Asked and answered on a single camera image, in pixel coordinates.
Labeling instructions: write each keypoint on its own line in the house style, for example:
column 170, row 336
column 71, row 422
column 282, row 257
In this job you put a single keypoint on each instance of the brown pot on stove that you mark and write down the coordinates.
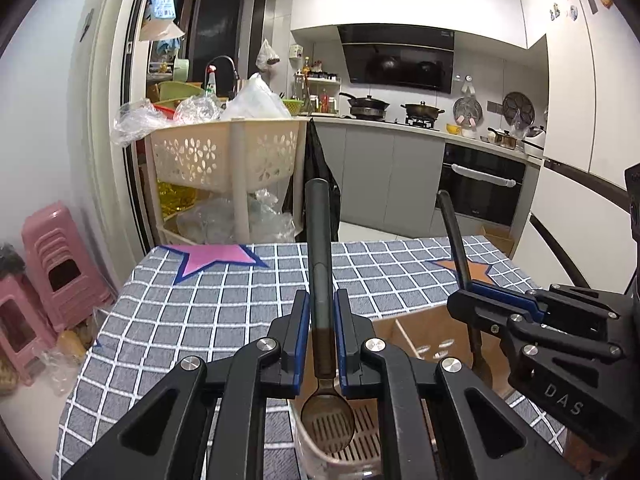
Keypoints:
column 421, row 111

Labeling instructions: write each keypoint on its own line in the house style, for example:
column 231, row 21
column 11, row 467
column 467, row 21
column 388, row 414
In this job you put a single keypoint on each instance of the beige plastic basket cart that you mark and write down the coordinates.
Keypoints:
column 232, row 157

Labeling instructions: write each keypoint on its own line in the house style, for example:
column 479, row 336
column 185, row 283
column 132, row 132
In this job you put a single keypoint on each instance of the white plastic bag on cart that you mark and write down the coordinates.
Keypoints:
column 255, row 100

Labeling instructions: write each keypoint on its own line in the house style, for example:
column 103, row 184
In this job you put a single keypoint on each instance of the green basket on counter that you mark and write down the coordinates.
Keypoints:
column 293, row 106

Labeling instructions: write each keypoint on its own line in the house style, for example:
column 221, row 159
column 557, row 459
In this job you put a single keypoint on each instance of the small pink plastic stool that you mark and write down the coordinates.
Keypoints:
column 25, row 327

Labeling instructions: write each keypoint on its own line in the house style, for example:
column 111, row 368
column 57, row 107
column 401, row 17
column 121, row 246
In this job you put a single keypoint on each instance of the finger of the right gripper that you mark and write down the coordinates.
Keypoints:
column 507, row 296
column 484, row 314

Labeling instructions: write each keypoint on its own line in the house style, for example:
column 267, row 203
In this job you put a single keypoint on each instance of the tall pink stool stack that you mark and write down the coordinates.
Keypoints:
column 68, row 282

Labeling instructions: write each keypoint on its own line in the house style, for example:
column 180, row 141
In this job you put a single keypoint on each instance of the grey spoon long handle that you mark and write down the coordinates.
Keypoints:
column 479, row 364

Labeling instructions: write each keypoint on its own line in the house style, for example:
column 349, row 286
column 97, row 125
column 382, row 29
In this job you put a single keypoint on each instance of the grey slotted spoon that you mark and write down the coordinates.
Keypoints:
column 326, row 415

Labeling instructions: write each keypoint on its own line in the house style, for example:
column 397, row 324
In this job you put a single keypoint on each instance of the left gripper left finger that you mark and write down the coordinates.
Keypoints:
column 206, row 419

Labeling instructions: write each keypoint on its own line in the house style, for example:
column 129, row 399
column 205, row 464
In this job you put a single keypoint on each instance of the black range hood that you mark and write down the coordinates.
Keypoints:
column 398, row 55

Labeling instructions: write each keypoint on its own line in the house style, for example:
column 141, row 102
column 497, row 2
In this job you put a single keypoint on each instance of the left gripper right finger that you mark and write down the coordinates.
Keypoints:
column 436, row 422

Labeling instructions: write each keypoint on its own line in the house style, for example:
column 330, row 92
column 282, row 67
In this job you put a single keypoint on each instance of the black built-in oven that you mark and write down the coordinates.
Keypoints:
column 481, row 184

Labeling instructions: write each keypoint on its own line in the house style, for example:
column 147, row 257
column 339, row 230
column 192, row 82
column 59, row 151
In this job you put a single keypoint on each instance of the blue checkered star tablecloth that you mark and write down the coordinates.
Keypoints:
column 157, row 320

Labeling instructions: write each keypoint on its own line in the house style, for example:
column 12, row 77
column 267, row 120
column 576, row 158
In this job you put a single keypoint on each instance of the cardboard box on floor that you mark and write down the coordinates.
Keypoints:
column 500, row 237

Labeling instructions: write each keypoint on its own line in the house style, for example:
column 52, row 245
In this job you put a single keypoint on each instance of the black wok on stove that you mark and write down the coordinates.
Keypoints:
column 366, row 108

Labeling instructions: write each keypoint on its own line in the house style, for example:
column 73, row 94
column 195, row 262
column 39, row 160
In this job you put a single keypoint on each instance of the black bag on stool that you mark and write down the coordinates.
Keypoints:
column 11, row 263

